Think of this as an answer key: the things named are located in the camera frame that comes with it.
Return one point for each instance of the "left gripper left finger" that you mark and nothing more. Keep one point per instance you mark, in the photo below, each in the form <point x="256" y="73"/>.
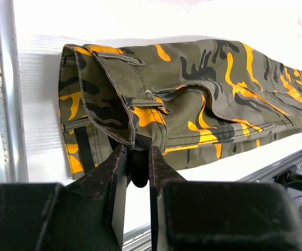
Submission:
<point x="94" y="208"/>

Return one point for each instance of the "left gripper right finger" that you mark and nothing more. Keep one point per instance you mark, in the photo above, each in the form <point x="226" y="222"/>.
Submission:
<point x="171" y="221"/>

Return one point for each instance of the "camouflage trousers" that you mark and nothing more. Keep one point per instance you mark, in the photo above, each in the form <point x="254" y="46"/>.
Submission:
<point x="198" y="101"/>

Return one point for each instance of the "aluminium mounting rail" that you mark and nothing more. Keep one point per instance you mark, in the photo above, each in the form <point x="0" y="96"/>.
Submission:
<point x="233" y="216"/>

